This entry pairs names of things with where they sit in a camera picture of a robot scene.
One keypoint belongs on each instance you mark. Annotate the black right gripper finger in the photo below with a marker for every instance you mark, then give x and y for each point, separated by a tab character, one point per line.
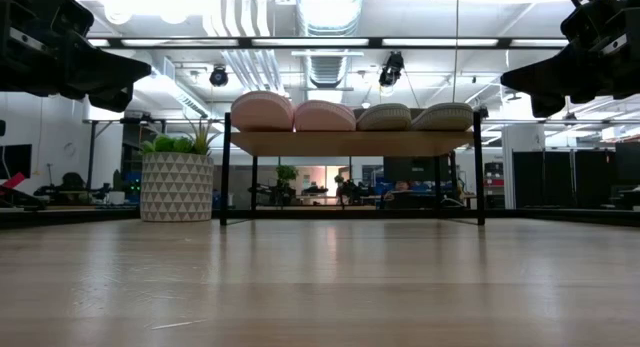
547	104
550	77

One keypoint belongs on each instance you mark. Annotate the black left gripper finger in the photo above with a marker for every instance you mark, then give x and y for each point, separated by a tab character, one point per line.
117	99
105	72

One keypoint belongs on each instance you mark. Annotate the grey rubber slide sandal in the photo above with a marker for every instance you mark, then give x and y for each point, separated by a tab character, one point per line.
384	118
444	117

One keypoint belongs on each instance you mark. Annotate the pink rubber slide sandal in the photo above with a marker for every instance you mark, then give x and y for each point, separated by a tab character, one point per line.
262	112
324	117

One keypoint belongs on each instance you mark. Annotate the background black robot arm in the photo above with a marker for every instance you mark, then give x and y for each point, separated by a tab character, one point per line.
350	189

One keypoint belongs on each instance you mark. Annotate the wooden shelf with black legs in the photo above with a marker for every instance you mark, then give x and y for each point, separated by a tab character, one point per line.
350	143

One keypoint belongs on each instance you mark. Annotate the green succulent plant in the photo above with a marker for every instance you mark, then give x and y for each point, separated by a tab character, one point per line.
172	144

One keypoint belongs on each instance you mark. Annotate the black room divider panels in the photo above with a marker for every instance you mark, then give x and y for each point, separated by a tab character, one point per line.
550	179

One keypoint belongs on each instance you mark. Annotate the black ceiling spotlight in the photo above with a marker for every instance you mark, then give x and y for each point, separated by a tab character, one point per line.
391	69
218	76

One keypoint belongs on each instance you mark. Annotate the white triangle-patterned plant pot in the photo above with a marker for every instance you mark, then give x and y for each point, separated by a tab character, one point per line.
176	187

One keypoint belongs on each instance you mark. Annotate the red bar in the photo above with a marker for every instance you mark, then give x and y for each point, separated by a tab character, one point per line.
14	181

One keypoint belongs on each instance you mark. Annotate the black background monitor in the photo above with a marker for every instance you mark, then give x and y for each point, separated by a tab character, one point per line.
415	168

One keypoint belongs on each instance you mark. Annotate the background green plant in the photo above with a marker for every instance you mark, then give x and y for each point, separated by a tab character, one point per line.
286	173

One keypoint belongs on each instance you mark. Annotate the black right frame rails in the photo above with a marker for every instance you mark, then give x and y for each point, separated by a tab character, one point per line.
550	214

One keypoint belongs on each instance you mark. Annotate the black frame rails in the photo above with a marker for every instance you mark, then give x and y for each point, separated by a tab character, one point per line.
60	217
550	214

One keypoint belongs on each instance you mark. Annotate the black wall screen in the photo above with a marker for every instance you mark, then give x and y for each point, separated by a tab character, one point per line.
20	159

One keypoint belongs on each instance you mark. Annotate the black left frame rails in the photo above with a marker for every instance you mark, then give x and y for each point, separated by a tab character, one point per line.
60	217

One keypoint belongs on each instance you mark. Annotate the overhead frame beam with lights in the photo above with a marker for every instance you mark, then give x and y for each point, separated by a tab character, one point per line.
245	42

